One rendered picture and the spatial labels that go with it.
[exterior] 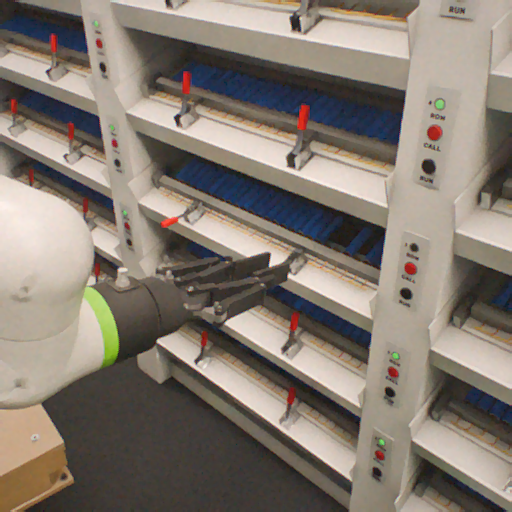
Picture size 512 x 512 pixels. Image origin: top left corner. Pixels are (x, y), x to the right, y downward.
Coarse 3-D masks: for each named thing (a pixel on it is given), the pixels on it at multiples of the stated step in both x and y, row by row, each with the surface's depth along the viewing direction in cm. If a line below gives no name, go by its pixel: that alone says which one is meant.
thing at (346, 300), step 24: (168, 168) 125; (144, 192) 125; (168, 216) 119; (192, 240) 119; (216, 240) 110; (240, 240) 109; (264, 240) 107; (288, 288) 103; (312, 288) 97; (336, 288) 96; (360, 288) 94; (336, 312) 97; (360, 312) 91
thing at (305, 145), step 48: (144, 96) 116; (192, 96) 108; (240, 96) 103; (288, 96) 99; (336, 96) 96; (384, 96) 92; (192, 144) 104; (240, 144) 97; (288, 144) 93; (336, 144) 90; (384, 144) 84; (336, 192) 85; (384, 192) 81
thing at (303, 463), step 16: (176, 368) 153; (192, 384) 150; (208, 384) 147; (208, 400) 147; (224, 400) 142; (240, 416) 139; (256, 432) 137; (272, 432) 134; (272, 448) 135; (288, 448) 130; (304, 464) 128; (320, 464) 126; (320, 480) 126; (336, 480) 123; (336, 496) 124
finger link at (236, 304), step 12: (252, 288) 74; (264, 288) 75; (228, 300) 70; (240, 300) 71; (252, 300) 74; (264, 300) 76; (216, 312) 68; (228, 312) 71; (240, 312) 72; (216, 324) 69
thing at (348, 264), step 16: (176, 192) 121; (192, 192) 118; (224, 208) 112; (240, 224) 110; (256, 224) 107; (272, 224) 106; (288, 240) 103; (304, 240) 101; (320, 256) 99; (336, 256) 97; (352, 272) 95; (368, 272) 93
